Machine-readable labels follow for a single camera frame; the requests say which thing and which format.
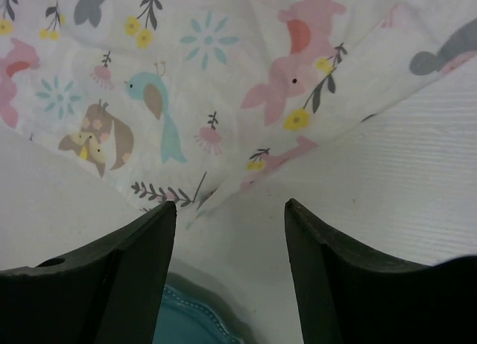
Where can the animal print cloth napkin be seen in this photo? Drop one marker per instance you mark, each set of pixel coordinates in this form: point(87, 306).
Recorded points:
point(192, 101)

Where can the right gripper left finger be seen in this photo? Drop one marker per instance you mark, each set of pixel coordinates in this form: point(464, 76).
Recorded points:
point(108, 291)

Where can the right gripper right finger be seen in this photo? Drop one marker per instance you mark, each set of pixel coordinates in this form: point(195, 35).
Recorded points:
point(349, 292)

